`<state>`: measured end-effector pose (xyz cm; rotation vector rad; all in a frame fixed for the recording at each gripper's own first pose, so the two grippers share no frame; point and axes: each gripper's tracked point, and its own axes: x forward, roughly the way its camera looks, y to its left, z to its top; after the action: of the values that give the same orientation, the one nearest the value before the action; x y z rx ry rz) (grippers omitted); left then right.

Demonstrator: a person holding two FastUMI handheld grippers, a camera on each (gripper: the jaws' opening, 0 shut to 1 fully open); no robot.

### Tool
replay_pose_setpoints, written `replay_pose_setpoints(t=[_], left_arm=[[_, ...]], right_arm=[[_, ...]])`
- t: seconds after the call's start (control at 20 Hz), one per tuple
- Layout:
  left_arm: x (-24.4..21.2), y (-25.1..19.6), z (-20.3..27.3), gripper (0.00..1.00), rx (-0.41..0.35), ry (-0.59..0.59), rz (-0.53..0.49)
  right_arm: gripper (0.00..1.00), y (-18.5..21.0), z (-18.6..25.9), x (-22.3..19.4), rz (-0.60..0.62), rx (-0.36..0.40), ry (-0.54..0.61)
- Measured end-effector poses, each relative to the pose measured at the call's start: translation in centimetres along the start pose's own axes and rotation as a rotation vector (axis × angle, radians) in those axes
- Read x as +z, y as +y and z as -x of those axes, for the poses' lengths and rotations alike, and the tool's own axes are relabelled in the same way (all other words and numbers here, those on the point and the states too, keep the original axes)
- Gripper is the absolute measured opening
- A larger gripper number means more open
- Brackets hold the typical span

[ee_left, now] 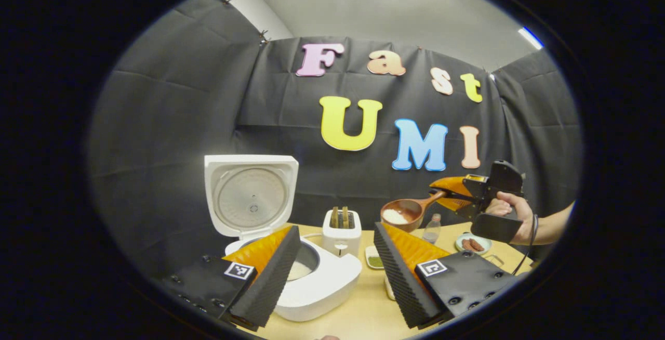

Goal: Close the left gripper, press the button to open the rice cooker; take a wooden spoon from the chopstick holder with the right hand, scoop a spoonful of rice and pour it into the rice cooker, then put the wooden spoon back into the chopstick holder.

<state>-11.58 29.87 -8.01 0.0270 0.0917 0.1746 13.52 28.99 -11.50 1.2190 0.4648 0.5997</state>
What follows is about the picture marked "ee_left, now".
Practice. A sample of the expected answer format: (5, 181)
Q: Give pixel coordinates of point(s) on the clear plastic bottle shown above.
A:
(432, 231)

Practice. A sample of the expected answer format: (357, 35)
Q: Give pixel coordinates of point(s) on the white divided seasoning tray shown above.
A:
(374, 259)

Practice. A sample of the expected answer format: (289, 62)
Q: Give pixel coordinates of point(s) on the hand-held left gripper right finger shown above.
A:
(405, 283)

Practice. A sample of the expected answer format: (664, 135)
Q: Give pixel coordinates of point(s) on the red meat slice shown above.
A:
(478, 245)
(467, 245)

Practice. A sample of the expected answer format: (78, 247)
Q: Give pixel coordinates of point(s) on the brown wooden spoon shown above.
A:
(415, 207)

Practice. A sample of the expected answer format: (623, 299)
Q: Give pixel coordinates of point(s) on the white rice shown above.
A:
(298, 271)

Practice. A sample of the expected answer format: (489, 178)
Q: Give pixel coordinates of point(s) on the white rice spoonful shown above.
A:
(395, 217)

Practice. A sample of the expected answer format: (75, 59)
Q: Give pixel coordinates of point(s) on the black backdrop cloth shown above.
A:
(171, 121)

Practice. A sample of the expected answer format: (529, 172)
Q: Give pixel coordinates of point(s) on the small square glass dish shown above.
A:
(496, 261)

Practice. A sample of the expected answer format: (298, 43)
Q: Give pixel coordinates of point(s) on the white rice cooker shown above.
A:
(332, 283)

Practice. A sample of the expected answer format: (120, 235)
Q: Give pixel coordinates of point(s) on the white chopstick holder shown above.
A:
(341, 241)

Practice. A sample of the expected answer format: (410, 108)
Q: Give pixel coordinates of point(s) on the small ceiling light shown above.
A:
(531, 37)

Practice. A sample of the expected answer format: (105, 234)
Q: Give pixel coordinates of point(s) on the pale green plate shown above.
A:
(460, 246)

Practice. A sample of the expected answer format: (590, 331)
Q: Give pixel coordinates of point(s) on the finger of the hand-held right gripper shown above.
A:
(452, 185)
(454, 204)

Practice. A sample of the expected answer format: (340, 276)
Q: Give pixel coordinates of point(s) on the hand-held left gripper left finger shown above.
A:
(273, 283)

